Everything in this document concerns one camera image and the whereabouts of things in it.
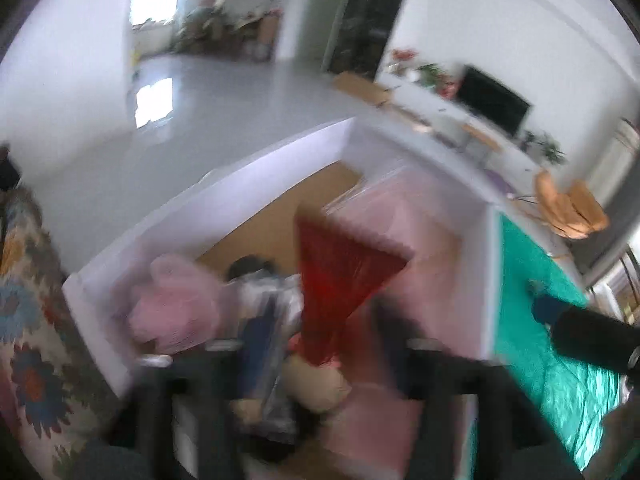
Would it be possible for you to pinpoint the pink packaged towel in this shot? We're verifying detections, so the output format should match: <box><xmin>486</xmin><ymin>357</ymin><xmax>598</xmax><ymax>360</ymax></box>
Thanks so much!
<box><xmin>323</xmin><ymin>176</ymin><xmax>461</xmax><ymax>479</ymax></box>

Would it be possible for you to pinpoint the pink mesh bath pouf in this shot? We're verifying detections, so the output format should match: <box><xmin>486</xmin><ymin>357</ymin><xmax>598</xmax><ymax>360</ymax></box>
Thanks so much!
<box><xmin>126</xmin><ymin>254</ymin><xmax>224</xmax><ymax>354</ymax></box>

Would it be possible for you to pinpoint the red tassel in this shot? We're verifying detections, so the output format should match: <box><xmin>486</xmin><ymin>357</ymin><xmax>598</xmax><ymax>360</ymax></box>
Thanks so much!
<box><xmin>294</xmin><ymin>208</ymin><xmax>413</xmax><ymax>366</ymax></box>

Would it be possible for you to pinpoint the green satin tablecloth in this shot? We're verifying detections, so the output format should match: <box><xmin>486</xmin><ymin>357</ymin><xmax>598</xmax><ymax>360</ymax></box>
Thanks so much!
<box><xmin>494</xmin><ymin>216</ymin><xmax>623</xmax><ymax>469</ymax></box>

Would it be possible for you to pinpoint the orange lounge chair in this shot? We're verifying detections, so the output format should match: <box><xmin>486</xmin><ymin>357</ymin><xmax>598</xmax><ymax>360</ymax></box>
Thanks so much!
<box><xmin>534</xmin><ymin>170</ymin><xmax>610</xmax><ymax>240</ymax></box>

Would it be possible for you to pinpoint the patterned floral sofa cover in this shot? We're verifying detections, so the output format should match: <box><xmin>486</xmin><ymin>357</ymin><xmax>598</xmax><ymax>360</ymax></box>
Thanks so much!
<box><xmin>1</xmin><ymin>188</ymin><xmax>118</xmax><ymax>479</ymax></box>

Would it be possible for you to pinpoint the green potted plant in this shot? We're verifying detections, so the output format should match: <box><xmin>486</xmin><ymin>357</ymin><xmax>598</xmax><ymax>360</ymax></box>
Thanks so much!
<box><xmin>521</xmin><ymin>131</ymin><xmax>567</xmax><ymax>167</ymax></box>

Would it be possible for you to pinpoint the small wooden side table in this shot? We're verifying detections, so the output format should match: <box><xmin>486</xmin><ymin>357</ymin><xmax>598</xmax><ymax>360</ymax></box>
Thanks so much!
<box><xmin>459</xmin><ymin>122</ymin><xmax>503</xmax><ymax>162</ymax></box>

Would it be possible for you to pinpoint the white storage box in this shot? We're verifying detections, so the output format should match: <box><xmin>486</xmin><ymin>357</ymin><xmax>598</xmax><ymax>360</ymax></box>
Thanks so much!
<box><xmin>62</xmin><ymin>116</ymin><xmax>504</xmax><ymax>480</ymax></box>

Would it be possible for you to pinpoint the black flat television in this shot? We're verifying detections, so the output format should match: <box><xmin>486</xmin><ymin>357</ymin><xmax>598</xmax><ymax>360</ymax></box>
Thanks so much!
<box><xmin>454</xmin><ymin>65</ymin><xmax>530</xmax><ymax>136</ymax></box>

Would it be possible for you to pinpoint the white tv cabinet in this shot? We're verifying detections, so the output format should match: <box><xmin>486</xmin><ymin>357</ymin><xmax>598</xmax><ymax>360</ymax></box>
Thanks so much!
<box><xmin>375</xmin><ymin>73</ymin><xmax>541</xmax><ymax>193</ymax></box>

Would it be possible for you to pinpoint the red flower vase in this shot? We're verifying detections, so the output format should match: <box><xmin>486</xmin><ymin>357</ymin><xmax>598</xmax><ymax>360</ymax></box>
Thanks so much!
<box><xmin>386</xmin><ymin>48</ymin><xmax>418</xmax><ymax>76</ymax></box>

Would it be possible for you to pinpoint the cardboard box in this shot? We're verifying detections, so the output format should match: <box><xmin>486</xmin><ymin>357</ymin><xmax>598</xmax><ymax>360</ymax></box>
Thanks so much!
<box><xmin>332</xmin><ymin>72</ymin><xmax>393</xmax><ymax>107</ymax></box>

